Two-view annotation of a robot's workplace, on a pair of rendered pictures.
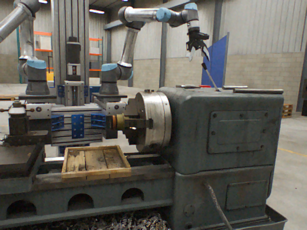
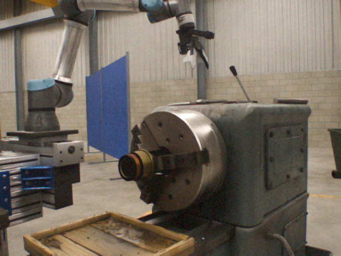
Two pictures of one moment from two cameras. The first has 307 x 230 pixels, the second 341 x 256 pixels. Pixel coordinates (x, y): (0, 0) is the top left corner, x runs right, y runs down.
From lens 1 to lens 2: 0.64 m
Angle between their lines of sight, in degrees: 31
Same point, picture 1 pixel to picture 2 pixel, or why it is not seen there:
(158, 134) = (214, 172)
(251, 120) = (294, 137)
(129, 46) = (72, 51)
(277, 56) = (170, 83)
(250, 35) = (135, 60)
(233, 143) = (284, 170)
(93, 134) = (26, 205)
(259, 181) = (302, 215)
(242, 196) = (293, 238)
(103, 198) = not seen: outside the picture
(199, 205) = not seen: outside the picture
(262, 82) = not seen: hidden behind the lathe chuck
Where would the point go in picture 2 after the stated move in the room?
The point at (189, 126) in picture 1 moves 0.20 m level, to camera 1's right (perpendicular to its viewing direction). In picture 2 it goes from (254, 152) to (297, 147)
